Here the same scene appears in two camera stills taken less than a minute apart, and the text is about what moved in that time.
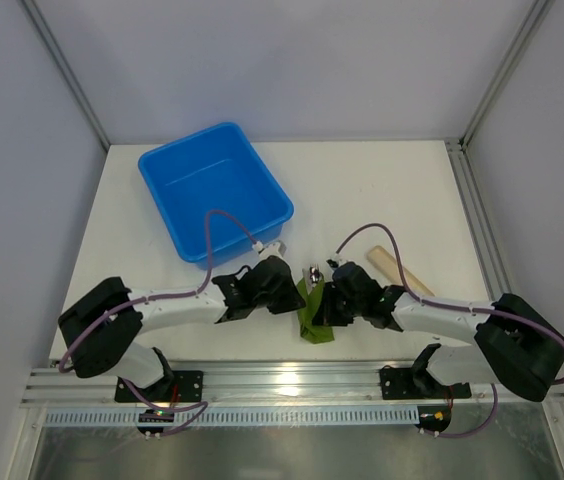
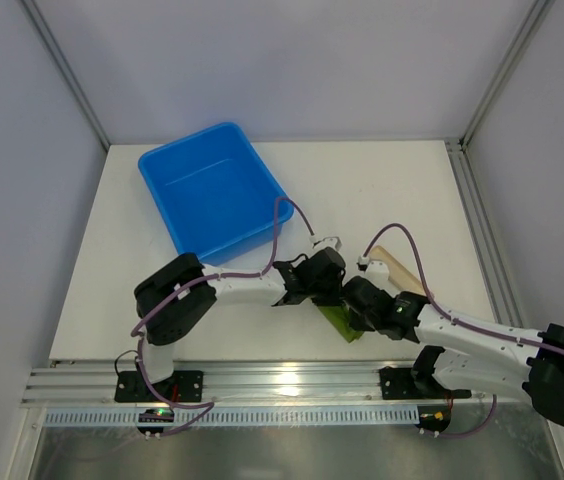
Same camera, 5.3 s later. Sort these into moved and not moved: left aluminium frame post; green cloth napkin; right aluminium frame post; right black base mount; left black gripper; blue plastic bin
Moved: left black gripper; green cloth napkin
Not moved: right aluminium frame post; right black base mount; left aluminium frame post; blue plastic bin
